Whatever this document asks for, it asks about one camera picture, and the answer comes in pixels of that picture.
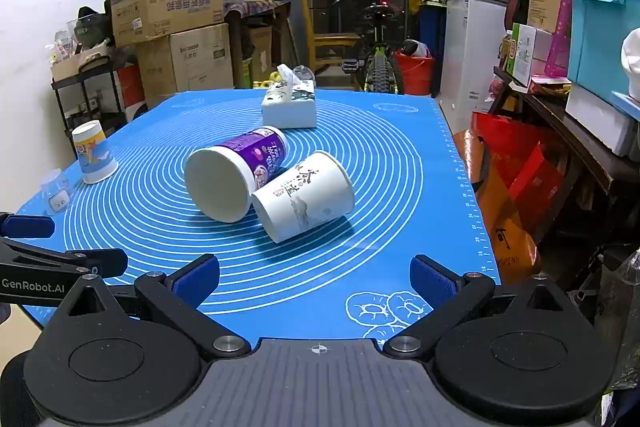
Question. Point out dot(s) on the blue silicone mat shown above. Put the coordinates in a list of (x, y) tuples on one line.
[(400, 187)]

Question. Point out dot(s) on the wooden chair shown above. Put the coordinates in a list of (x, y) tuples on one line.
[(320, 42)]

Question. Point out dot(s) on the green and white carton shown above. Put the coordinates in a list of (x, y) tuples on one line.
[(525, 52)]

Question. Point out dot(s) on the red shopping bag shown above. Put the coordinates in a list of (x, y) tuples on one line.
[(530, 177)]

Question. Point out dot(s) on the dark wooden side table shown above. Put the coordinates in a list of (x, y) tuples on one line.
[(565, 127)]

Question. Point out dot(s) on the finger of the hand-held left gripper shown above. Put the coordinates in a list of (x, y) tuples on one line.
[(100, 262), (25, 226)]

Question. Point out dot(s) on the white ink-print paper cup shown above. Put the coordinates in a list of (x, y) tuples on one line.
[(300, 202)]

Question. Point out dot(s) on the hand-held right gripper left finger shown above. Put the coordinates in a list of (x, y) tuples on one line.
[(197, 281)]

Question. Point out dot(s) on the white foam box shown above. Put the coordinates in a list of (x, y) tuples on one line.
[(595, 117)]

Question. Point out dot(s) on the black metal rack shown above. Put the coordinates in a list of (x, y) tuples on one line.
[(87, 97)]

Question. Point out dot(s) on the small clear plastic cup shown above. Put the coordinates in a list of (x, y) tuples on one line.
[(59, 199)]

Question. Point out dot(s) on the white chest freezer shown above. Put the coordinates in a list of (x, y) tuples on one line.
[(472, 52)]

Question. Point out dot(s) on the large brown cardboard box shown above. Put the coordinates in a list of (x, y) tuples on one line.
[(200, 57)]

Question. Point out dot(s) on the small shallow cardboard box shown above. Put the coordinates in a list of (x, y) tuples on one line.
[(75, 64)]

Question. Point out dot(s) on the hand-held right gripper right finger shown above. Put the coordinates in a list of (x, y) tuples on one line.
[(432, 281)]

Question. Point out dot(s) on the cartoon-print paper cup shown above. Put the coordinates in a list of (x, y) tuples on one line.
[(95, 152)]

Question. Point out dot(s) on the bicycle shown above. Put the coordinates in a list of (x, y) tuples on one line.
[(380, 67)]

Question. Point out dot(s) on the pink carton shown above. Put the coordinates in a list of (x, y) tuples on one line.
[(560, 37)]

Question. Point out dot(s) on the open cardboard box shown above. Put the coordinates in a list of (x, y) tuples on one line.
[(165, 12)]

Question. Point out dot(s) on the teal plastic storage bin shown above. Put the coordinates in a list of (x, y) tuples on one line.
[(595, 42)]

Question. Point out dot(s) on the white tissue box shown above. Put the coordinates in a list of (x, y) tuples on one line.
[(290, 109)]

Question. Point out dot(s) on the purple paper cup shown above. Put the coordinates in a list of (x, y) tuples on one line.
[(220, 182)]

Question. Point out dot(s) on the dark backpack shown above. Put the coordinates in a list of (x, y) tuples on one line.
[(92, 29)]

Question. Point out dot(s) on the orange paper bag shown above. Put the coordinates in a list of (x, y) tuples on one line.
[(505, 237)]

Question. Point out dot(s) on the red bucket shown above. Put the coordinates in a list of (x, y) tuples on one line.
[(415, 74)]

